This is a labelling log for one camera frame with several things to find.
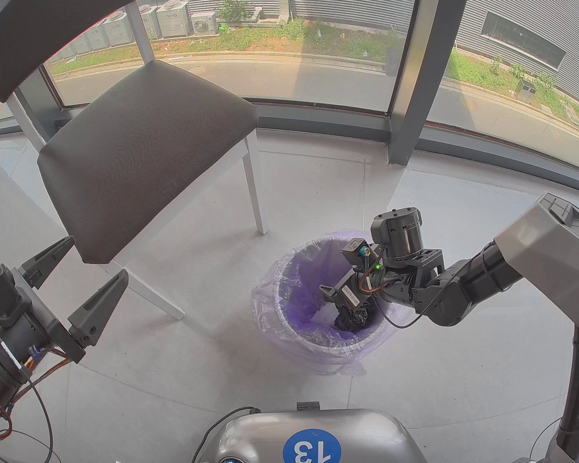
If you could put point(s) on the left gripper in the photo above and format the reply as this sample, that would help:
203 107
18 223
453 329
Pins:
43 326

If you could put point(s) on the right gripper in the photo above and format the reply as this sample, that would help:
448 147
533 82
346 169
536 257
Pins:
350 294

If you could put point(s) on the black plastic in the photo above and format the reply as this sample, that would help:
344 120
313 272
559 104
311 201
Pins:
352 321

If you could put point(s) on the purple plastic bag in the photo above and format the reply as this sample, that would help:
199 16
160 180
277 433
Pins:
309 282

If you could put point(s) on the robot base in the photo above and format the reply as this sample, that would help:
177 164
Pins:
366 437

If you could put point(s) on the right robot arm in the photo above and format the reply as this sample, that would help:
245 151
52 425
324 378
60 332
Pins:
535 253

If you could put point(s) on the white trash bin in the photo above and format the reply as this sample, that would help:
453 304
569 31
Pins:
301 336

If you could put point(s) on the white chair with dark seat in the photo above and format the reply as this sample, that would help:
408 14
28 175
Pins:
140 162

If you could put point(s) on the window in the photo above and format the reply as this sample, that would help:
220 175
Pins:
429 89

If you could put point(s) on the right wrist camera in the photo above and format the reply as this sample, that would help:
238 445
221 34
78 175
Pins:
354 251

